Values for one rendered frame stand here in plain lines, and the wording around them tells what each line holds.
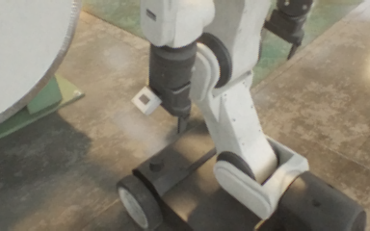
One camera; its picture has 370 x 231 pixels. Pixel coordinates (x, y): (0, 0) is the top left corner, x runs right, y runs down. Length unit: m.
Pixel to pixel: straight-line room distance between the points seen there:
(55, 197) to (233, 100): 0.81
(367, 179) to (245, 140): 0.69
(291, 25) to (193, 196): 0.58
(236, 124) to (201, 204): 0.30
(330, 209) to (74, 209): 0.86
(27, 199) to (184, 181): 0.62
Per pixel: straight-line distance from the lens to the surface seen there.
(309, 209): 0.86
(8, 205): 1.40
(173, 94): 0.62
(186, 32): 0.55
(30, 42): 1.36
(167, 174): 1.04
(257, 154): 0.92
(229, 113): 0.84
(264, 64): 1.99
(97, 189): 1.31
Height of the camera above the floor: 1.02
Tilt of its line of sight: 41 degrees down
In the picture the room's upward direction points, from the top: 1 degrees counter-clockwise
